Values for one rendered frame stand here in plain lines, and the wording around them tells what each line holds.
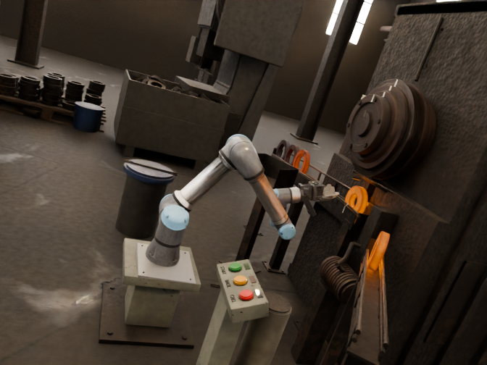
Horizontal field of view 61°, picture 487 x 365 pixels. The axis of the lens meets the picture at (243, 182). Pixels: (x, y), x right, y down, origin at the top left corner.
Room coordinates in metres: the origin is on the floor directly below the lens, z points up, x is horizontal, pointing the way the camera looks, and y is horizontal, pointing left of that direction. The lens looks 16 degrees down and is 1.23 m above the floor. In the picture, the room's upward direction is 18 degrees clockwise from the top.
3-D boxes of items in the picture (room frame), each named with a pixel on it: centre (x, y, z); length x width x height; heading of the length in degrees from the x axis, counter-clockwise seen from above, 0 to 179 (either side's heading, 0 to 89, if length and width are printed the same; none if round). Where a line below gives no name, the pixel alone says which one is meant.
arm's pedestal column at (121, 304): (1.64, 0.24, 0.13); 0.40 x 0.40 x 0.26; 21
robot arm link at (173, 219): (1.64, 0.24, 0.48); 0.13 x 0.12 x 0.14; 17
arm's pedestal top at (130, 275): (1.64, 0.24, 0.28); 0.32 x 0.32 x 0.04; 21
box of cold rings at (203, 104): (4.39, 0.99, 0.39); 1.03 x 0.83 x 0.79; 113
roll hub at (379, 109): (1.98, -0.47, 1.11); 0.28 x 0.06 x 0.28; 19
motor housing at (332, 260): (1.66, -0.54, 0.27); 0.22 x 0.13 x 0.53; 19
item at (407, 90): (2.02, -0.56, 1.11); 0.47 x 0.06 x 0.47; 19
